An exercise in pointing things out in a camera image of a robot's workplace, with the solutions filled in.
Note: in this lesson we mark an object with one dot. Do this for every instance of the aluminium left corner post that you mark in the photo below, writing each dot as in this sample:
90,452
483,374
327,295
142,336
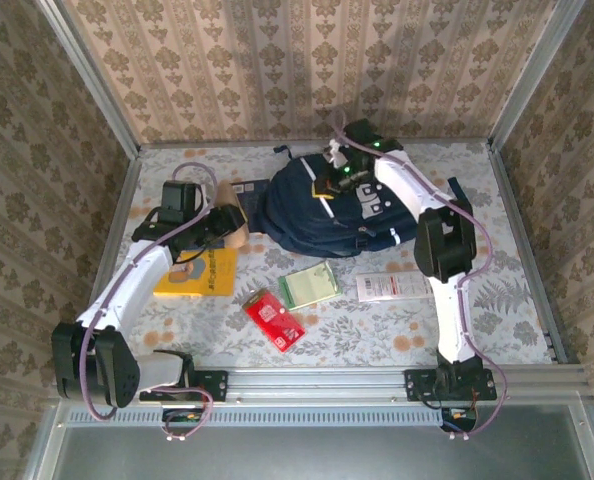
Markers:
91,75

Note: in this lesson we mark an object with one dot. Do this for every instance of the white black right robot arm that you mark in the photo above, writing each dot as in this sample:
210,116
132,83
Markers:
452,310

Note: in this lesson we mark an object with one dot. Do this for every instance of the aluminium left side rail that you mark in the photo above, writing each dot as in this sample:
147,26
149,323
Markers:
108,260

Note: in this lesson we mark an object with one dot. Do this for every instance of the aluminium front frame rail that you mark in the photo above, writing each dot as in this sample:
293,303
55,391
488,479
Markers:
317,385

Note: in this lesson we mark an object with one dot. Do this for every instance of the aluminium corner post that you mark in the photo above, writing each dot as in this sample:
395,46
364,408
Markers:
532,75
91,75

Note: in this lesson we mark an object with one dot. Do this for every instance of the green notepad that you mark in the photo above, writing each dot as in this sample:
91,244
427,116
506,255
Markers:
309,286

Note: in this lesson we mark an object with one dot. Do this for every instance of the grey metal tray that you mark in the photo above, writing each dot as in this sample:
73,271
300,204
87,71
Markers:
327,455

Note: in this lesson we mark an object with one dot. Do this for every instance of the brown felt pencil case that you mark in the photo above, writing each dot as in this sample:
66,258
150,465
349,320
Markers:
227,195

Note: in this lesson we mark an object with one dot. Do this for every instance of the white red-striped packet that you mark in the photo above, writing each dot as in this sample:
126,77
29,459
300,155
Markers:
387,287

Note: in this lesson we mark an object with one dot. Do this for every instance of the aluminium back rail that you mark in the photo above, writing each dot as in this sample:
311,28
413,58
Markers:
217,144

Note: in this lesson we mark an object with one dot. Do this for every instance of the red packet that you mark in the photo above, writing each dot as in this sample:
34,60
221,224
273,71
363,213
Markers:
272,320

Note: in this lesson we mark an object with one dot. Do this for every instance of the aluminium right corner post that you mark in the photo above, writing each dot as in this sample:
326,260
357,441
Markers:
532,75

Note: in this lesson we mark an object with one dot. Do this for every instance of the yellow book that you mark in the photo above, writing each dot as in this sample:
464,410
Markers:
212,275

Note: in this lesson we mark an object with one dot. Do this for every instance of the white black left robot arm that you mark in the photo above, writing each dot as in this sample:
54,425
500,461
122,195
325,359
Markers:
127,280

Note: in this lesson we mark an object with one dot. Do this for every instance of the thick dark blue barcode book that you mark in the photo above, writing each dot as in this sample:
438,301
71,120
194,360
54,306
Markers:
249,192

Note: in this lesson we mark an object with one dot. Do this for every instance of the navy blue backpack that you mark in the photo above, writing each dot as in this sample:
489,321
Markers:
297,215

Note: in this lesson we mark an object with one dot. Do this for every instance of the aluminium right side rail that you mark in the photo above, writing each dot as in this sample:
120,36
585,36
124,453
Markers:
519,225

